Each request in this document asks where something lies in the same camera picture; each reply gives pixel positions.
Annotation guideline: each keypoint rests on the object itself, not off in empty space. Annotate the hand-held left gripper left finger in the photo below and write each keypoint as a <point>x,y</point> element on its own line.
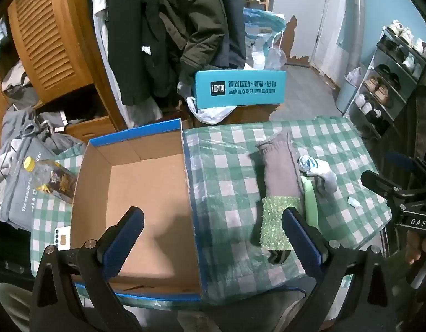
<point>125,245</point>

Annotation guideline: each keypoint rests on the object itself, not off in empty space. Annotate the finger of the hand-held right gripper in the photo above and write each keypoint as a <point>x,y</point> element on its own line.
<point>382,185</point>
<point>401,159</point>

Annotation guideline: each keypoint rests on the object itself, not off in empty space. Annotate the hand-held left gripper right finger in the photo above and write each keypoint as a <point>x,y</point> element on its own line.
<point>303,238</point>

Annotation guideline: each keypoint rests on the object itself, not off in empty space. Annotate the green glitter cloth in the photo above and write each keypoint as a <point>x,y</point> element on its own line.
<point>275,221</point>

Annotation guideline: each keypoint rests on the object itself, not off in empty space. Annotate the blue cardboard shoe box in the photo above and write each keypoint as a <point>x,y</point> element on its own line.
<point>140,197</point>

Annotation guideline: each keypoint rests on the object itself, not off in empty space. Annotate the white blue striped sock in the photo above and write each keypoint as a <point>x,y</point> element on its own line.
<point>325,178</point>

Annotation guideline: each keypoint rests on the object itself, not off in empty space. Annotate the long grey sock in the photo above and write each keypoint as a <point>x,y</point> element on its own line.
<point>278,173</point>

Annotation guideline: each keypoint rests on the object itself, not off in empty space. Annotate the person's right hand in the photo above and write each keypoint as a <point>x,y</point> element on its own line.
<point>415,249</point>

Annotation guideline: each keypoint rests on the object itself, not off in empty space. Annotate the white smartphone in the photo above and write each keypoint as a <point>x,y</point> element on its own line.
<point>64,240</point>

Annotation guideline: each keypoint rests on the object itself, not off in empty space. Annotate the group of shoes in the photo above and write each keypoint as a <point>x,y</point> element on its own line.
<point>380,91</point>

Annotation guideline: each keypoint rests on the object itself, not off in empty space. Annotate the light blue bin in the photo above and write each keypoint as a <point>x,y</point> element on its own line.
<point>346,98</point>

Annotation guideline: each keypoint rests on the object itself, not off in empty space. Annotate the yellow capped plastic bottle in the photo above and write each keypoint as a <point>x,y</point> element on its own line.
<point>57,179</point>

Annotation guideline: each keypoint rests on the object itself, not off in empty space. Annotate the small white bag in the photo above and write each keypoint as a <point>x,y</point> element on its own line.
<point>354,76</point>

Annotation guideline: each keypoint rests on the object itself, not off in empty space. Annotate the green checked tablecloth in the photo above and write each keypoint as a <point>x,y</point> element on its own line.
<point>226,166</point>

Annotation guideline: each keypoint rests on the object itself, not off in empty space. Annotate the grey shoe rack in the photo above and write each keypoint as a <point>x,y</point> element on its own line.
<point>382,55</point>

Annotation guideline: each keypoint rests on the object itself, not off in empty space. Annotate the wooden wardrobe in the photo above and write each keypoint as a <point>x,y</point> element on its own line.
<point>92,128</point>

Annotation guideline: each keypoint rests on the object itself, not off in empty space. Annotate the brown cardboard box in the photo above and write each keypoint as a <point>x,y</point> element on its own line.
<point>254,114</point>

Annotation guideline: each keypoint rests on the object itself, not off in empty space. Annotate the pale long hanging garment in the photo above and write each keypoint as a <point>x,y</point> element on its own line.
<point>144,112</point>

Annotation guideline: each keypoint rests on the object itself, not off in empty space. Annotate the white door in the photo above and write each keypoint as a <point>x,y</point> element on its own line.
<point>337,24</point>

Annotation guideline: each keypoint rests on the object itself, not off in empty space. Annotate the white plastic bag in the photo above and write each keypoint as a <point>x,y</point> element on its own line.
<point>209,114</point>

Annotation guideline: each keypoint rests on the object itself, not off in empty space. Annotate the grey hoodie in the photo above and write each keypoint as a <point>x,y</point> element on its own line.
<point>19,124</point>

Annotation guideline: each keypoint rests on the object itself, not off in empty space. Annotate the clear plastic bag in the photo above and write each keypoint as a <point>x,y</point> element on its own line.
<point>275,58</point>

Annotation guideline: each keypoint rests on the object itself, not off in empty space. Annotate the teal printed cardboard box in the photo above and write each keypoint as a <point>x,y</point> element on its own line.
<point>240,79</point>

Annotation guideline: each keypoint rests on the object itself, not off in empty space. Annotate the large blue white bag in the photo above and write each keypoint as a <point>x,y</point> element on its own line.
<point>261,41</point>

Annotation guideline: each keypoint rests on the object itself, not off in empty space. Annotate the black hanging coat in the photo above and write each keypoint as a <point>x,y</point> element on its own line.
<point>137,41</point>

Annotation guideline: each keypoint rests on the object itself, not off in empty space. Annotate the pile of wardrobe clothes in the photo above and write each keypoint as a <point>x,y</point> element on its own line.
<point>12,72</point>

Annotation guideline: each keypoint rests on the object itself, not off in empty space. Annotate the navy hanging coat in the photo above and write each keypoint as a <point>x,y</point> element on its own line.
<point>233,17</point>

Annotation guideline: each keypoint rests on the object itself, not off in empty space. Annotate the wooden louvered wardrobe door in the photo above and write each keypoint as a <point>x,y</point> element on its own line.
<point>47,34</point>

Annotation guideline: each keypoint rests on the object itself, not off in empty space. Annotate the olive green hanging jacket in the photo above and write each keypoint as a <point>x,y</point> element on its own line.
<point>195,13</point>

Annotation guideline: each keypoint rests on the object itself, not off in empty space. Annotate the white hanging shirt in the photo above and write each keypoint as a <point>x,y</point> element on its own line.
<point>100,3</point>

